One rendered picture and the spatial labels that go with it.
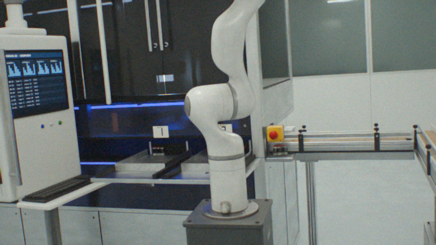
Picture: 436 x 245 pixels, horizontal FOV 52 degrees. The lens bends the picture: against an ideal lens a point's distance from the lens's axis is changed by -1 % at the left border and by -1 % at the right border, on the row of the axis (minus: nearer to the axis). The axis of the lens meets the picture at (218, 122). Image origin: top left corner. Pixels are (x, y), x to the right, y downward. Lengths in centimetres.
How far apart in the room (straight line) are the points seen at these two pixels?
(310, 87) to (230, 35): 547
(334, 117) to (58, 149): 496
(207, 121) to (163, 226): 119
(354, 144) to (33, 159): 153
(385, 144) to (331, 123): 456
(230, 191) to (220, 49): 45
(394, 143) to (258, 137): 64
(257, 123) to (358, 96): 463
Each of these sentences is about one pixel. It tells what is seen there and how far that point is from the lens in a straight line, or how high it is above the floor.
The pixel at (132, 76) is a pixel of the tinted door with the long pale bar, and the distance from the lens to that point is 241.
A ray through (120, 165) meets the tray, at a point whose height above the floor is 91.
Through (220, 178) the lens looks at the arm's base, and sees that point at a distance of 146.
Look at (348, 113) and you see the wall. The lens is 677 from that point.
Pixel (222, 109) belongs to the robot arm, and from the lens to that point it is 142.
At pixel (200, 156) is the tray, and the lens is 229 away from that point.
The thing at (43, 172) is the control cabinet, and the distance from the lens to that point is 236.
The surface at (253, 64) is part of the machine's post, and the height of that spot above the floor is 133.
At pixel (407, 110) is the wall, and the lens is 678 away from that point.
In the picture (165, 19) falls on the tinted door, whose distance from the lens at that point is 233.
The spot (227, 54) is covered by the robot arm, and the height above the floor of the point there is 138.
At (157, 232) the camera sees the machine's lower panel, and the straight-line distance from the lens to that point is 253.
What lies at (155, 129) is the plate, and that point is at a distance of 237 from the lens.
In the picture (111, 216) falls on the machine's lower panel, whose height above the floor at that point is 55.
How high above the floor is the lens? 135
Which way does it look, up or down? 8 degrees down
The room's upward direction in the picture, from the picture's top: 4 degrees counter-clockwise
